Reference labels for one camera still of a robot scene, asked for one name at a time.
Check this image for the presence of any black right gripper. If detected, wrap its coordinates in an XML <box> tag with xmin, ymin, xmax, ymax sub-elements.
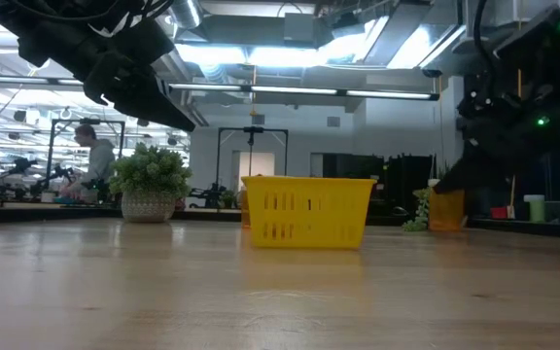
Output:
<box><xmin>434</xmin><ymin>82</ymin><xmax>560</xmax><ymax>194</ymax></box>

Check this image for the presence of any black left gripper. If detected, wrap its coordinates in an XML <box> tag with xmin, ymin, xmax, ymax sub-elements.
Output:
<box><xmin>83</xmin><ymin>46</ymin><xmax>197</xmax><ymax>133</ymax></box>

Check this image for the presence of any orange pill bottle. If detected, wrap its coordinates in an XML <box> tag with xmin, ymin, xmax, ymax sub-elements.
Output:
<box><xmin>427</xmin><ymin>178</ymin><xmax>467</xmax><ymax>233</ymax></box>

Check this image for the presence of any yellow plastic slotted basket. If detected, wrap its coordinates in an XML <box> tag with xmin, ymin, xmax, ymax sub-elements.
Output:
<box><xmin>240</xmin><ymin>174</ymin><xmax>377</xmax><ymax>251</ymax></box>

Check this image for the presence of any succulent plant with trailing strands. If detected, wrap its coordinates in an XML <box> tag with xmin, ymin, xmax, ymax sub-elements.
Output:
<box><xmin>401</xmin><ymin>163</ymin><xmax>451</xmax><ymax>233</ymax></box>

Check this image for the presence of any round bushy plant, white pot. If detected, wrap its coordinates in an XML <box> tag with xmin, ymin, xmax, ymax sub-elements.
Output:
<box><xmin>108</xmin><ymin>142</ymin><xmax>194</xmax><ymax>225</ymax></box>

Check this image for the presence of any person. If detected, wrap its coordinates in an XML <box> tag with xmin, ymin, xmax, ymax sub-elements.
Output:
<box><xmin>63</xmin><ymin>123</ymin><xmax>117</xmax><ymax>203</ymax></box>

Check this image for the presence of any green cup with white lid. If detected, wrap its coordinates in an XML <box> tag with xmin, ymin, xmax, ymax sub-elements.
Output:
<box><xmin>523</xmin><ymin>193</ymin><xmax>547</xmax><ymax>224</ymax></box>

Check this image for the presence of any small background potted plant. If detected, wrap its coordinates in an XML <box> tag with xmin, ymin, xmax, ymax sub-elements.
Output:
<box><xmin>219</xmin><ymin>189</ymin><xmax>238</xmax><ymax>210</ymax></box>

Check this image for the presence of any long LED light bar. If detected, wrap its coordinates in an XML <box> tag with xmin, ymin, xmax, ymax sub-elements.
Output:
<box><xmin>0</xmin><ymin>73</ymin><xmax>440</xmax><ymax>102</ymax></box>

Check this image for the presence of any grey ceiling ventilation box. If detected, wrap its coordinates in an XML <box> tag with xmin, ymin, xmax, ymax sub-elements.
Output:
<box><xmin>283</xmin><ymin>12</ymin><xmax>316</xmax><ymax>43</ymax></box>

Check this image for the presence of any background black gantry frame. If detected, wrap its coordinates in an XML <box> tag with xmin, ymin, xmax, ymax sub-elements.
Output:
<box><xmin>49</xmin><ymin>118</ymin><xmax>126</xmax><ymax>195</ymax></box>

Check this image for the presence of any background black camera stand frame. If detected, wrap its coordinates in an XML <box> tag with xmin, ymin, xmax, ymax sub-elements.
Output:
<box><xmin>215</xmin><ymin>125</ymin><xmax>290</xmax><ymax>195</ymax></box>

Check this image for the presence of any silver round air duct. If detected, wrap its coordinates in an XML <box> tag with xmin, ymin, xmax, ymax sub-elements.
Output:
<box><xmin>167</xmin><ymin>0</ymin><xmax>204</xmax><ymax>30</ymax></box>

